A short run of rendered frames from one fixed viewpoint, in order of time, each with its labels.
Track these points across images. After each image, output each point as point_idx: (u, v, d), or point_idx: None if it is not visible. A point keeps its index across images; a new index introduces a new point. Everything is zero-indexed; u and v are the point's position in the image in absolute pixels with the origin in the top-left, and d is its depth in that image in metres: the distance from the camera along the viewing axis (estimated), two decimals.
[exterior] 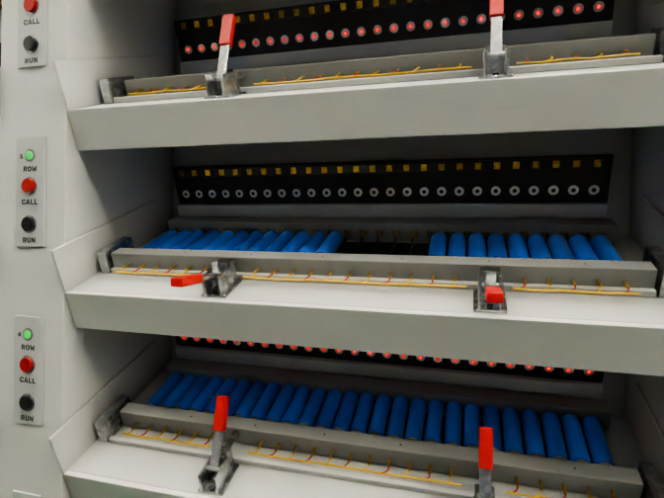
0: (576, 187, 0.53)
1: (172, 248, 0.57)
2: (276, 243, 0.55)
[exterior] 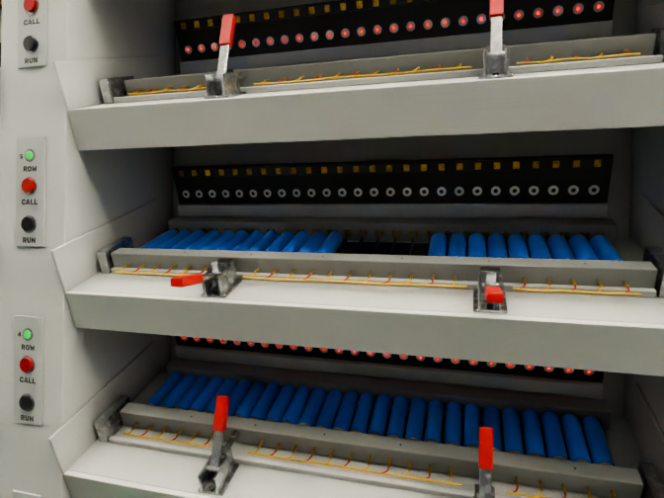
0: (576, 187, 0.53)
1: (172, 248, 0.57)
2: (276, 243, 0.55)
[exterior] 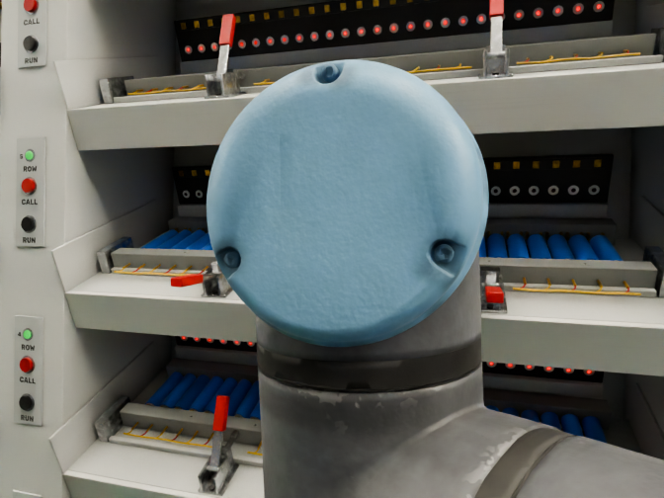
0: (576, 187, 0.53)
1: (172, 248, 0.57)
2: None
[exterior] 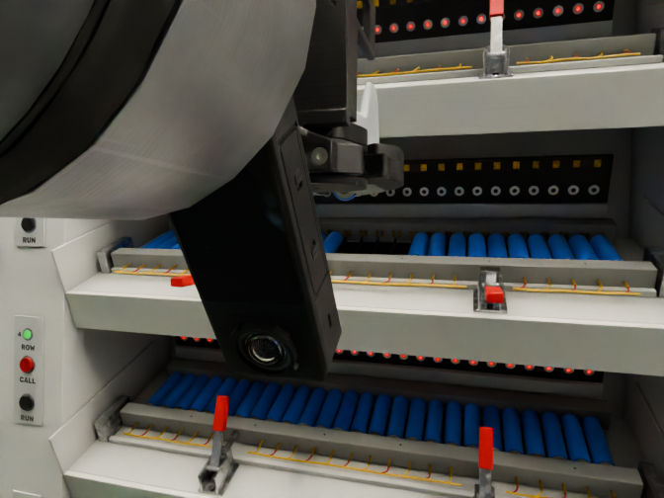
0: (576, 187, 0.53)
1: (172, 248, 0.57)
2: None
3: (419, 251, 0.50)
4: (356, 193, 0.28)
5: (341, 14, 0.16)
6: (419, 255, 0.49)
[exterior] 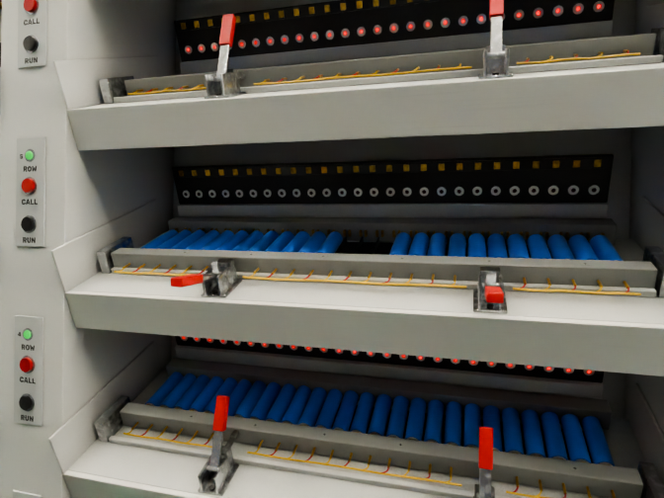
0: (576, 187, 0.53)
1: (172, 248, 0.57)
2: (276, 243, 0.55)
3: (419, 251, 0.50)
4: None
5: None
6: (419, 255, 0.49)
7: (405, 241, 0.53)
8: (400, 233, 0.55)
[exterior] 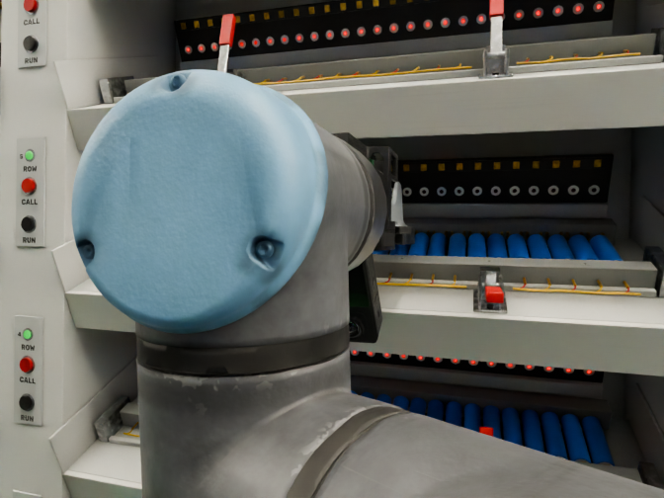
0: (576, 187, 0.53)
1: None
2: None
3: (419, 251, 0.50)
4: None
5: (385, 178, 0.36)
6: (419, 255, 0.49)
7: None
8: None
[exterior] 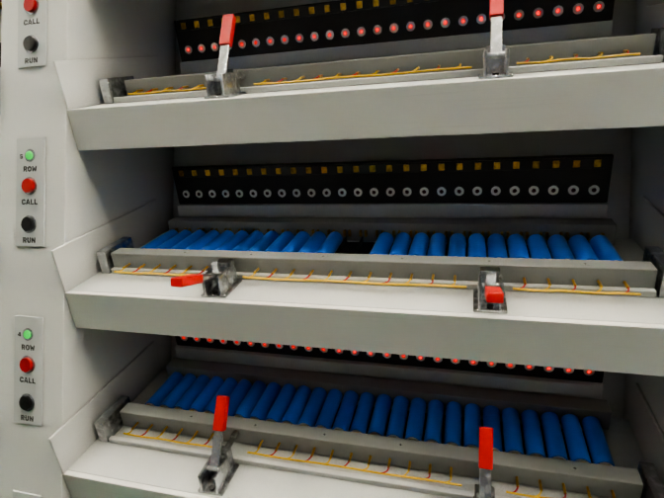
0: (576, 187, 0.53)
1: (172, 248, 0.57)
2: (276, 243, 0.55)
3: (419, 251, 0.50)
4: None
5: None
6: (419, 255, 0.49)
7: (405, 241, 0.53)
8: (400, 233, 0.55)
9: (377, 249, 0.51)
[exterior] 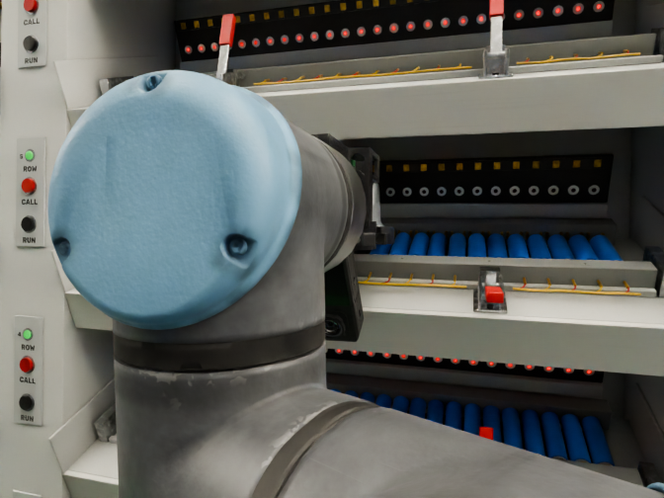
0: (576, 187, 0.53)
1: None
2: None
3: (419, 251, 0.50)
4: None
5: (366, 178, 0.37)
6: (419, 255, 0.49)
7: (405, 241, 0.53)
8: (400, 233, 0.55)
9: (377, 249, 0.51)
